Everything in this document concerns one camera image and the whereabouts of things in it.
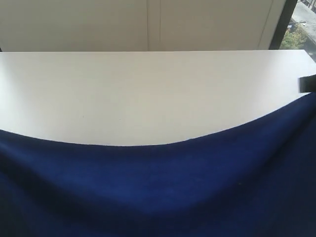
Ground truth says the blue microfibre towel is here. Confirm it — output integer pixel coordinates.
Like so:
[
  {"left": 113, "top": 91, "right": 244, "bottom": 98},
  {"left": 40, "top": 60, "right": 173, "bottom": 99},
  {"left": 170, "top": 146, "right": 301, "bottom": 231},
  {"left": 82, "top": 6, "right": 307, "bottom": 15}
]
[{"left": 0, "top": 93, "right": 316, "bottom": 237}]

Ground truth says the black window frame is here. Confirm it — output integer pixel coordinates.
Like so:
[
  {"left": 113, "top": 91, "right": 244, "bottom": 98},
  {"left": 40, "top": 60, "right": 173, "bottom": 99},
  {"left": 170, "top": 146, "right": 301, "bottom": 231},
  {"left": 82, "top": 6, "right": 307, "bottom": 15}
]
[{"left": 269, "top": 0, "right": 297, "bottom": 50}]

